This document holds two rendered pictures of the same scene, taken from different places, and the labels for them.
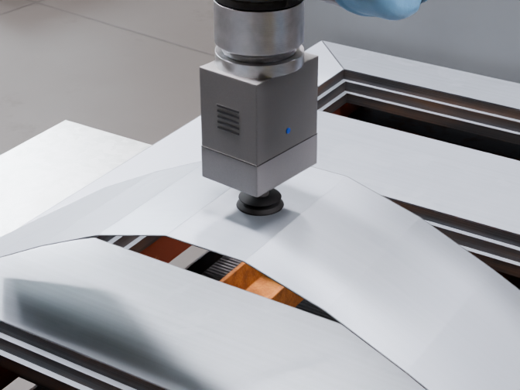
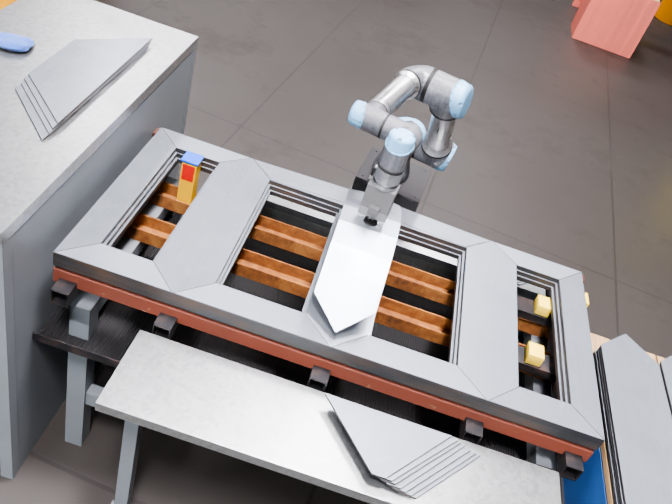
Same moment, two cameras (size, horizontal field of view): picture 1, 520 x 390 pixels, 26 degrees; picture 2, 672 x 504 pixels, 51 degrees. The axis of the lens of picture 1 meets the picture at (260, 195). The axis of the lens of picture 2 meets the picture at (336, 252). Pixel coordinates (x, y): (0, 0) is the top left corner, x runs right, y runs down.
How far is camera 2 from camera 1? 2.41 m
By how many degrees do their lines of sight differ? 95
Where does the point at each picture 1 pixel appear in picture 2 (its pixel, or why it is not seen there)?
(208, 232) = (391, 230)
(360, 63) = (90, 236)
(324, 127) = (180, 250)
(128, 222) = (383, 253)
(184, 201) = (371, 239)
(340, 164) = (217, 245)
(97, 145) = (131, 376)
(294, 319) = not seen: hidden behind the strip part
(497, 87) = (117, 193)
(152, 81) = not seen: outside the picture
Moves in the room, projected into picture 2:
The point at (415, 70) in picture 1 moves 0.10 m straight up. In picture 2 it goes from (97, 217) to (99, 190)
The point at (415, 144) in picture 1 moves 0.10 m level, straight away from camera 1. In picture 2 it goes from (190, 223) to (156, 220)
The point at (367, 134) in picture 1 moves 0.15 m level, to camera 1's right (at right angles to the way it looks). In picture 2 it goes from (183, 236) to (174, 204)
